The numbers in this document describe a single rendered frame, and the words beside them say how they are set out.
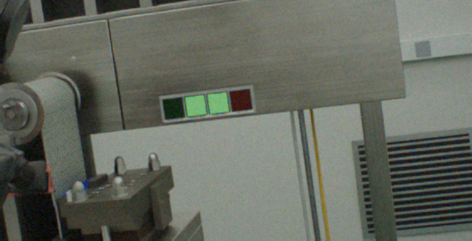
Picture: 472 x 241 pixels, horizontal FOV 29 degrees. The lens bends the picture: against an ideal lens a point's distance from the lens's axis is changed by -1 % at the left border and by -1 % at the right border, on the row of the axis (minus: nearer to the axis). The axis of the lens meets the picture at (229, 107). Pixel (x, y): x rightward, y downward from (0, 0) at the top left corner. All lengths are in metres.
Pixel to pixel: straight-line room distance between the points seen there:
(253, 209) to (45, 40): 2.55
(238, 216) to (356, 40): 2.65
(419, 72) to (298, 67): 2.37
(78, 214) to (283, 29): 0.70
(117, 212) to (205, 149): 2.74
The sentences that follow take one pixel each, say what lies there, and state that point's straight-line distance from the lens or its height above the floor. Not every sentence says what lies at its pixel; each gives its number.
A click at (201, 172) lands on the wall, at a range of 4.89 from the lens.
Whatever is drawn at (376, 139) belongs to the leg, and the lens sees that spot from 2.55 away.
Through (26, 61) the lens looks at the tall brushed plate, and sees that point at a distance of 2.56.
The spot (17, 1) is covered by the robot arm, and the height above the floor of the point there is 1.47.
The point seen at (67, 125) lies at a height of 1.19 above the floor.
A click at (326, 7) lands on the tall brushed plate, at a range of 2.36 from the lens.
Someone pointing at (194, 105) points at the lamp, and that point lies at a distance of 2.42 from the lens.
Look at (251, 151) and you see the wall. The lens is 4.82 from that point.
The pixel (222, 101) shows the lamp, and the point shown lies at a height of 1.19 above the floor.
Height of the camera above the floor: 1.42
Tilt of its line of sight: 6 degrees down
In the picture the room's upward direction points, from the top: 8 degrees counter-clockwise
